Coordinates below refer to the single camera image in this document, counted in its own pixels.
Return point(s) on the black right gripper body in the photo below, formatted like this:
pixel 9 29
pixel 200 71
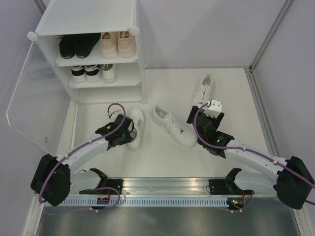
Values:
pixel 205 120

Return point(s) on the white slotted cable duct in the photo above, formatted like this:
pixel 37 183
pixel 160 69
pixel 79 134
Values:
pixel 146 202

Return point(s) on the black canvas sneaker front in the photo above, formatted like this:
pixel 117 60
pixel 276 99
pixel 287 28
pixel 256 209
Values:
pixel 84 43

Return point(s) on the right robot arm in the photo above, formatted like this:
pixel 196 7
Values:
pixel 287 179

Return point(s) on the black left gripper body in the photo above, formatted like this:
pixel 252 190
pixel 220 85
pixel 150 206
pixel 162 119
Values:
pixel 127 134

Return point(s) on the white plastic shoe cabinet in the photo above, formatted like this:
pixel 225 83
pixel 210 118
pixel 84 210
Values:
pixel 73 17

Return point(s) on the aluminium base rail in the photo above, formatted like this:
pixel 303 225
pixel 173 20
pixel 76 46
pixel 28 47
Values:
pixel 92 183

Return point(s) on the aluminium corner frame post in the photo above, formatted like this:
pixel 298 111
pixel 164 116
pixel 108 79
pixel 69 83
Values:
pixel 272 31

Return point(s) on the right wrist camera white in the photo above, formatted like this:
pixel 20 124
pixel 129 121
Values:
pixel 213 108

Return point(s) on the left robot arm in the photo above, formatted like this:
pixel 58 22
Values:
pixel 51 180

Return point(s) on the beige lace sneaker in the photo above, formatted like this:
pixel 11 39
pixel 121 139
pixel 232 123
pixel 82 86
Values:
pixel 108 41
pixel 126 44

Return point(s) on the black white patterned sneaker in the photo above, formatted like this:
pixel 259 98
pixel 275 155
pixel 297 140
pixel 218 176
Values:
pixel 92 73

